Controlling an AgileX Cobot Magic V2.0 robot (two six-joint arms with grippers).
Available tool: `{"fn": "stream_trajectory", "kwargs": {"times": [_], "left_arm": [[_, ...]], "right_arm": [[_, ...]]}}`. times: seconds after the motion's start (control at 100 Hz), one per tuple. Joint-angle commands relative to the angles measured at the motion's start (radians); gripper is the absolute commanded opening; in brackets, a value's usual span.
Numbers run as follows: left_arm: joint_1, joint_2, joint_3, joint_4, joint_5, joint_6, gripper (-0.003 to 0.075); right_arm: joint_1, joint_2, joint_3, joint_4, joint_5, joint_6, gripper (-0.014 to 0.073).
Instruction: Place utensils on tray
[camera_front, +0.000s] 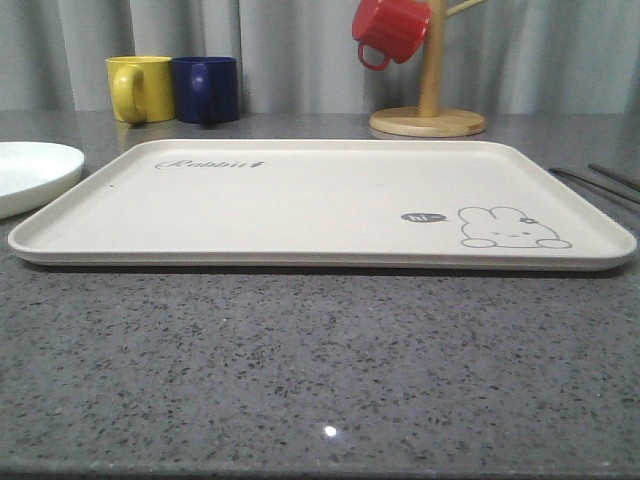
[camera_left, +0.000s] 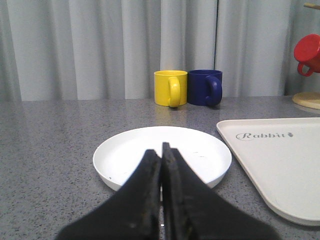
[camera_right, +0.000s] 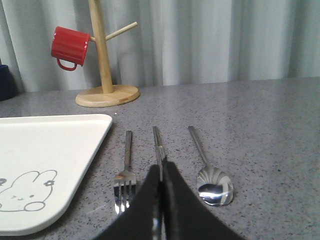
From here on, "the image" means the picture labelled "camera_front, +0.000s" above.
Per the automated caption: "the silver metal spoon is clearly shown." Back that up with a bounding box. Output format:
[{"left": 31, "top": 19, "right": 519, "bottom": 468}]
[{"left": 548, "top": 168, "right": 639, "bottom": 205}]

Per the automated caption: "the grey curtain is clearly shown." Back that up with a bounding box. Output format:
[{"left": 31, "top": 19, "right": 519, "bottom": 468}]
[{"left": 1, "top": 1, "right": 639, "bottom": 114}]

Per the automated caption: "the red mug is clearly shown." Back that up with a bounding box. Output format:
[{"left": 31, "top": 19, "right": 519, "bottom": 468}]
[{"left": 351, "top": 0, "right": 431, "bottom": 71}]

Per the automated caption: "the dark blue mug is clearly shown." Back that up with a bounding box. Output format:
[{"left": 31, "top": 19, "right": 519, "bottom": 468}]
[{"left": 170, "top": 56, "right": 240, "bottom": 124}]

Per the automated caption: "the wooden mug tree stand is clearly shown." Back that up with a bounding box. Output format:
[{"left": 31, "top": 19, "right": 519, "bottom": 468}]
[{"left": 369, "top": 0, "right": 487, "bottom": 138}]

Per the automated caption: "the cream rabbit serving tray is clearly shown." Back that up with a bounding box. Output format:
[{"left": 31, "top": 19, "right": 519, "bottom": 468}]
[{"left": 8, "top": 140, "right": 637, "bottom": 271}]

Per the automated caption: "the silver metal chopstick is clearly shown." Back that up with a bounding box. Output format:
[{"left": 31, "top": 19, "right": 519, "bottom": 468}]
[{"left": 588, "top": 163, "right": 640, "bottom": 191}]

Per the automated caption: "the yellow mug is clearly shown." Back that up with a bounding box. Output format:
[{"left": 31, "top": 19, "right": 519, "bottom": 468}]
[{"left": 106, "top": 56, "right": 175, "bottom": 124}]

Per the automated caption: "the white round plate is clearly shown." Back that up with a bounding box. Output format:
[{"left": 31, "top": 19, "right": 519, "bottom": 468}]
[{"left": 1, "top": 141, "right": 85, "bottom": 219}]

